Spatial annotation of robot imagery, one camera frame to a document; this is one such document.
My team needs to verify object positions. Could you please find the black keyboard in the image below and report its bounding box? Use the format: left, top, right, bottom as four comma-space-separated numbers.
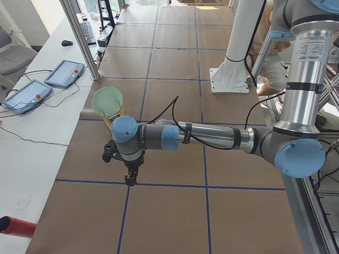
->
79, 21, 96, 46

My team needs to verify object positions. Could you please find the brown paper table cover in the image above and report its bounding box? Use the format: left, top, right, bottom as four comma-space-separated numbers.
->
27, 6, 303, 253

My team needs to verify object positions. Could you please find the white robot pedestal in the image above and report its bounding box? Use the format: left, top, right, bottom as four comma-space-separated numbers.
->
210, 0, 266, 93

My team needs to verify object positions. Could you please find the wooden dish rack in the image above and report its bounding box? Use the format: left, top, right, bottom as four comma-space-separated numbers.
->
101, 100, 126, 129

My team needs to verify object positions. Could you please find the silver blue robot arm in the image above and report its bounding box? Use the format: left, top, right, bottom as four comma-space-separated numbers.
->
102, 1, 338, 186

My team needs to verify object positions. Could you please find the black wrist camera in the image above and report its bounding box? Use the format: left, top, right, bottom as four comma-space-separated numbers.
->
102, 140, 121, 163

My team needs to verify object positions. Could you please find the blue teach pendant far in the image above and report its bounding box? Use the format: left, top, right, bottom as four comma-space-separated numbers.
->
44, 60, 85, 88

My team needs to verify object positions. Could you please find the light green plate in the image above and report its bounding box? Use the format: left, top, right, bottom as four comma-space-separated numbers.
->
92, 87, 123, 116

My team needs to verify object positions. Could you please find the aluminium frame post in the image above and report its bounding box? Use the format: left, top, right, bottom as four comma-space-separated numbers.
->
60, 0, 100, 80

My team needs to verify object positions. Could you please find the black computer mouse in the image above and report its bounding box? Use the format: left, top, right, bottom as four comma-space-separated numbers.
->
61, 40, 73, 47

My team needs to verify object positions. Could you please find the person in beige clothes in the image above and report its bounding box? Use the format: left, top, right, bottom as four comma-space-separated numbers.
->
249, 1, 291, 96

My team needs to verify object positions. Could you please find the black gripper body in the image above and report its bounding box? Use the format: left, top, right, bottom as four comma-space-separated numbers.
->
123, 150, 145, 171

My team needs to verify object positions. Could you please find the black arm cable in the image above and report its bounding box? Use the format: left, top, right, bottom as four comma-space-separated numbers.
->
147, 91, 287, 150

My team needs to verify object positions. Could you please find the blue teach pendant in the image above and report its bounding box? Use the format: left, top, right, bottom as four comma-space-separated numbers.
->
3, 79, 52, 114
44, 60, 85, 88

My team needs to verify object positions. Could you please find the grey office chair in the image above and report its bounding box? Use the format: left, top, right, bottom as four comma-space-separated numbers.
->
0, 26, 38, 88

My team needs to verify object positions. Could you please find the red cylinder tube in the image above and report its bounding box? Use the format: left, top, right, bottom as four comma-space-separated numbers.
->
1, 216, 37, 238

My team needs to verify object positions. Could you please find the blue teach pendant near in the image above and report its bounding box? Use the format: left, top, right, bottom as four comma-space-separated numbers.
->
3, 79, 52, 114

